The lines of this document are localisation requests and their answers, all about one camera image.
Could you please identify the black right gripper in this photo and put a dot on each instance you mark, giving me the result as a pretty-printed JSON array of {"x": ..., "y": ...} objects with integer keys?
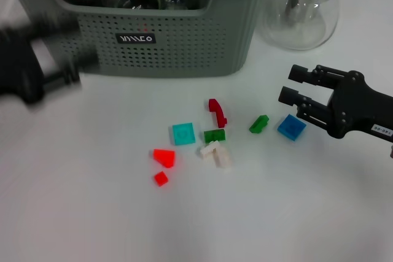
[{"x": 359, "y": 110}]

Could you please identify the clear glass carafe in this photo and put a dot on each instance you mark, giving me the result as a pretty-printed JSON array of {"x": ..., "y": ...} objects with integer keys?
[{"x": 294, "y": 35}]

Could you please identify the green toy brick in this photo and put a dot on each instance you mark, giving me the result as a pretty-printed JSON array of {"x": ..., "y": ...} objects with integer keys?
[{"x": 214, "y": 136}]

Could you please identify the dark red curved toy block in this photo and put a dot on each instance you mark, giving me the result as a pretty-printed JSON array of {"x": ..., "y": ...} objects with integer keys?
[{"x": 217, "y": 113}]

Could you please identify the grey-green perforated storage bin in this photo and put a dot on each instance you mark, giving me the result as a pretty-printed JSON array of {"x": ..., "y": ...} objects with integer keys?
[{"x": 172, "y": 56}]

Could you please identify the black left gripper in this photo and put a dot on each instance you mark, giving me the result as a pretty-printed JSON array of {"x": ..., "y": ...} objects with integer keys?
[{"x": 18, "y": 65}]

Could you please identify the green stepped toy block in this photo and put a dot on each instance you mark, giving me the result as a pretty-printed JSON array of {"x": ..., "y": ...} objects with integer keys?
[{"x": 258, "y": 124}]

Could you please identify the white toy brick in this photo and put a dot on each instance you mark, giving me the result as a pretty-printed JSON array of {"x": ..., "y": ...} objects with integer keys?
[{"x": 208, "y": 151}]

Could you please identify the blue square toy plate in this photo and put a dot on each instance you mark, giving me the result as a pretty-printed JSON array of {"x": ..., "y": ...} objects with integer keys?
[{"x": 291, "y": 127}]

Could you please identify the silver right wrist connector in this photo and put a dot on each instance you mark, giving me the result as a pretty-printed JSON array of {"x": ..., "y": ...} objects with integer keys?
[{"x": 391, "y": 151}]

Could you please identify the teal square toy plate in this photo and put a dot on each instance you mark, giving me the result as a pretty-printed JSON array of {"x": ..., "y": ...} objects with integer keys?
[{"x": 183, "y": 134}]

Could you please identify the orange-red wedge toy block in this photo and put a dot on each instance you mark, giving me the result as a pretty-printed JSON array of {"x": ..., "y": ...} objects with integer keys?
[{"x": 164, "y": 157}]

